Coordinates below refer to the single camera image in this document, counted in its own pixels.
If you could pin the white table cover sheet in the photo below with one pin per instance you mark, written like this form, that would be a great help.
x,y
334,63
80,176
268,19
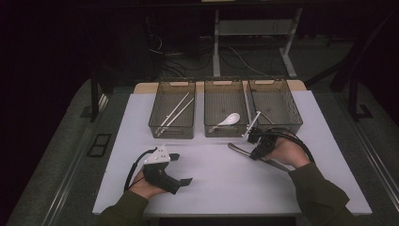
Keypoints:
x,y
226,188

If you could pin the white ceramic spoon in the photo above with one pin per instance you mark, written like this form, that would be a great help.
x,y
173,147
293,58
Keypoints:
x,y
232,118

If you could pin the person's left hand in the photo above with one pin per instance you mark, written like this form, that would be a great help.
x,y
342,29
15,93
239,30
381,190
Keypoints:
x,y
142,186

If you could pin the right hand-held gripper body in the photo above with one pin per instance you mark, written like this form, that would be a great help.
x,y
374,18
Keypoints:
x,y
266,142

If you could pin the white metal desk frame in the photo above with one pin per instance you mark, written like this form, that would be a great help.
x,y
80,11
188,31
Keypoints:
x,y
215,47

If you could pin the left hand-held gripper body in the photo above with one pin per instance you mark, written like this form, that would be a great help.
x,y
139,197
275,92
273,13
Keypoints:
x,y
160,177

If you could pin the dark clear plastic basket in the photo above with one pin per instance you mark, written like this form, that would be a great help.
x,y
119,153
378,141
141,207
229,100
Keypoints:
x,y
169,94
222,100
276,100

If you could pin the black stand leg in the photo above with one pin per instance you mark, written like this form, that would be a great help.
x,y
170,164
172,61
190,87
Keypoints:
x,y
354,100
94,100

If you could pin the black floor socket frame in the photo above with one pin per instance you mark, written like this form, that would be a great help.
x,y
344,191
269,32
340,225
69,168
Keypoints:
x,y
99,145

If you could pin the metal floor rail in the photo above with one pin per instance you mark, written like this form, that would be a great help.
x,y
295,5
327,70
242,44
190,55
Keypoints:
x,y
376,163
62,194

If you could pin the person's right hand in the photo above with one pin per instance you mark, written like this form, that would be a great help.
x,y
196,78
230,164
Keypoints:
x,y
288,152

